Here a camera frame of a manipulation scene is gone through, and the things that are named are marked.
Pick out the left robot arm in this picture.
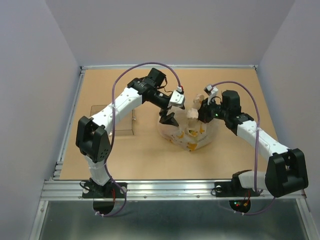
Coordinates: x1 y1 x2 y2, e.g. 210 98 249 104
75 68 185 197

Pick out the aluminium table edge rail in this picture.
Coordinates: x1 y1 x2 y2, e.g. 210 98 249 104
50 66 86 181

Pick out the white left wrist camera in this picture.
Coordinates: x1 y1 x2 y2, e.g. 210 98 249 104
168 86 185 109

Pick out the white banana print plastic bag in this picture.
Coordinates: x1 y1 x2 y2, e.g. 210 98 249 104
157 94 219 152

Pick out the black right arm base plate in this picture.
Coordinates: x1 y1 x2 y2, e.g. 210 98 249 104
212 181 260 198

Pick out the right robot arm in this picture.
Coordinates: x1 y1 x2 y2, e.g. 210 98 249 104
198 87 309 198

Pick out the clear plastic box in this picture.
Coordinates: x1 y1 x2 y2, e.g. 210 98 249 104
90 105 136 136

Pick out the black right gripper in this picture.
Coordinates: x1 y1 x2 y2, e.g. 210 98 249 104
191 97 229 124

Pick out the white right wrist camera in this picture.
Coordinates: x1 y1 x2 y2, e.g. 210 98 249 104
204 84 219 105

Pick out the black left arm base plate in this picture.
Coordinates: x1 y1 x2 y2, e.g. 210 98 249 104
79 180 128 199

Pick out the aluminium front frame rail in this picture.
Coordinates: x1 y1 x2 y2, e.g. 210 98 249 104
39 178 307 201

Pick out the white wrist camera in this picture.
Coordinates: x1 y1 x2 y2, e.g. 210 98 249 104
204 84 219 105
168 86 185 109

